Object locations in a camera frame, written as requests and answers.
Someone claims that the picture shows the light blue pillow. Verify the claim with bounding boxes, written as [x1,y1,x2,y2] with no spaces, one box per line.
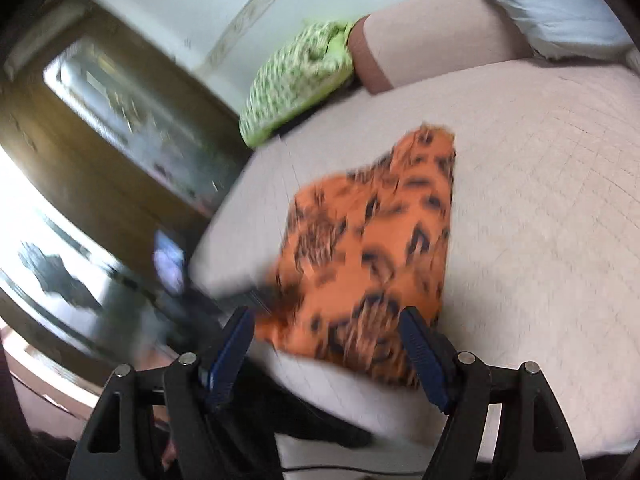
[450,0,633,61]

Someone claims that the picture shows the beige bolster with brown end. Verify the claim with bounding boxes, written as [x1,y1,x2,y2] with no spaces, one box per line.
[348,0,533,95]

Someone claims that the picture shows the wooden cabinet with glass door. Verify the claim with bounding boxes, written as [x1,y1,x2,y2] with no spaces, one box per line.
[0,0,251,286]

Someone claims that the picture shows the green patterned cloth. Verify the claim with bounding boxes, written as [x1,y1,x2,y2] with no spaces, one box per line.
[239,20,357,150]

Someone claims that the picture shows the orange black floral garment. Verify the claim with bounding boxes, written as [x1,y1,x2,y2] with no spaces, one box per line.
[255,122,457,391]

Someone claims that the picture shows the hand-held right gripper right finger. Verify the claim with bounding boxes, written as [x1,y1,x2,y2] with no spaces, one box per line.
[398,306,586,480]

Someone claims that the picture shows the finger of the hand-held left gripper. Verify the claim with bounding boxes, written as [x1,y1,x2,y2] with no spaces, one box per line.
[227,282,288,317]

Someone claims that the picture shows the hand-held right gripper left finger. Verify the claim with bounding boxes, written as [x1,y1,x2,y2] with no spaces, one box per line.
[67,306,283,480]

